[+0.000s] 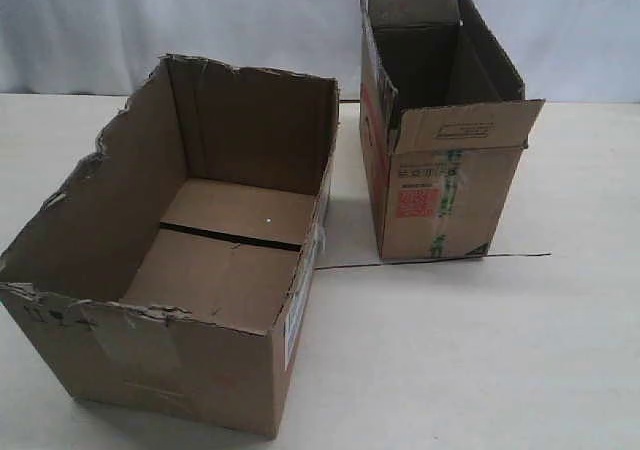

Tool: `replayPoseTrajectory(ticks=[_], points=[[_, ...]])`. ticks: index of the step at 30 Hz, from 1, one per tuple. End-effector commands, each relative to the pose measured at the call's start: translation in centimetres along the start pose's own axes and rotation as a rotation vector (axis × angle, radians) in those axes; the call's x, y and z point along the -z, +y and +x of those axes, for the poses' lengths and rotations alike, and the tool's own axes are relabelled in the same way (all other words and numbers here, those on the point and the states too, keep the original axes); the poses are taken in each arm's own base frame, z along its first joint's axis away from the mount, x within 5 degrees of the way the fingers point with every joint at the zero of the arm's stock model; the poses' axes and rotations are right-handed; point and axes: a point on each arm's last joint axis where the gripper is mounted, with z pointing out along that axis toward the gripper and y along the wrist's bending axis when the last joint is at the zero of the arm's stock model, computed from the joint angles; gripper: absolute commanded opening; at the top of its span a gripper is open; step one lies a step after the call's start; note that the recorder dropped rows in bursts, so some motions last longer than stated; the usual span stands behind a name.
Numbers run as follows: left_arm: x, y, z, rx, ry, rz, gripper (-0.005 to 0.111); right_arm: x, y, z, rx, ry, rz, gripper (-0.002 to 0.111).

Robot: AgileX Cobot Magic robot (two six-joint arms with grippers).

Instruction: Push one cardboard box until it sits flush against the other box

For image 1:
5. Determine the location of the torn cardboard box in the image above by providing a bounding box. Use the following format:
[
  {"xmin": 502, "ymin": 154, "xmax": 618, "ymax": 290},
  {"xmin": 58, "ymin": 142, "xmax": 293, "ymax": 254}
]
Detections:
[{"xmin": 1, "ymin": 55, "xmax": 339, "ymax": 438}]

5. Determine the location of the tall taped cardboard box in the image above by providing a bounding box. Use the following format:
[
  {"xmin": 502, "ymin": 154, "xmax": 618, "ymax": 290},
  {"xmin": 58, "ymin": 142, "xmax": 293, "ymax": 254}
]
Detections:
[{"xmin": 359, "ymin": 0, "xmax": 544, "ymax": 262}]

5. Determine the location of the thin black line marker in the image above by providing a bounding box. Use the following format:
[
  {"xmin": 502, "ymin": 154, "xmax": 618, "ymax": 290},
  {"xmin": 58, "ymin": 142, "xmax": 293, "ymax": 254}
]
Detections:
[{"xmin": 314, "ymin": 252, "xmax": 553, "ymax": 271}]

